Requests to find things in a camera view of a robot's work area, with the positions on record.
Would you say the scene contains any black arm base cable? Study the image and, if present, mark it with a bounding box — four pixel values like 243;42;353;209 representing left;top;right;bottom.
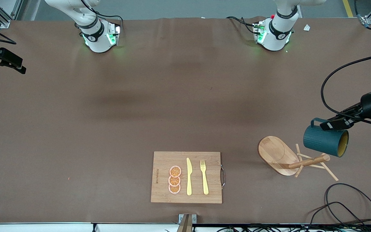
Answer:
226;15;260;34
92;11;124;33

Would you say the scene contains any bamboo cutting board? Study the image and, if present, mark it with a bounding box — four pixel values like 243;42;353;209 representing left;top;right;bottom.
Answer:
150;151;226;204

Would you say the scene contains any black left arm base cable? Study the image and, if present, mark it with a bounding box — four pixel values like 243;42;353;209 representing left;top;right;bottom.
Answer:
226;15;260;34

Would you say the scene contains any yellow plastic knife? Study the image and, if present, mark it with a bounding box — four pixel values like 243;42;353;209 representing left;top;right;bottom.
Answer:
186;158;193;196

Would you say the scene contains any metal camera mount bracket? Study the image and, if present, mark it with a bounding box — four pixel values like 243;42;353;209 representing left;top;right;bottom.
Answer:
176;214;197;232

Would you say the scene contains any dark green ribbed cup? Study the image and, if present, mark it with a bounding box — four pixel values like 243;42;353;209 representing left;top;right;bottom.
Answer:
303;118;349;158

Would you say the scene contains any yellow plastic fork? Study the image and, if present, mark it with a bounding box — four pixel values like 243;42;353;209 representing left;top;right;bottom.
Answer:
200;159;209;195

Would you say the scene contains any black right arm base cable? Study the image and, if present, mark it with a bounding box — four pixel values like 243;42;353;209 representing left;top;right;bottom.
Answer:
92;11;124;33

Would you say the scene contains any black cable bundle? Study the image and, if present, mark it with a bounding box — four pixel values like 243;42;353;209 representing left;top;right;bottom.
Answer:
216;223;371;232

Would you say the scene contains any wooden cup rack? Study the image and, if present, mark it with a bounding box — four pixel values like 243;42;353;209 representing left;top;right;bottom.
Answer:
258;136;339;181

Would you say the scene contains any brown table cover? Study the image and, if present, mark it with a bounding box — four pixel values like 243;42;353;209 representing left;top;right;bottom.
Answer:
0;17;371;224

